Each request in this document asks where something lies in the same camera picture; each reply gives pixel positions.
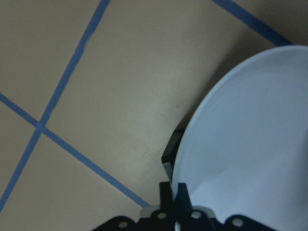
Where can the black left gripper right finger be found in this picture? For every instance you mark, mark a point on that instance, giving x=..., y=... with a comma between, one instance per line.
x=184, y=205

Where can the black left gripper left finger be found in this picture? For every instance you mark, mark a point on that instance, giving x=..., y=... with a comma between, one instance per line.
x=166, y=199

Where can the light blue plate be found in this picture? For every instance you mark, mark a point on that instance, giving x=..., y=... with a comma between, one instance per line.
x=245, y=149

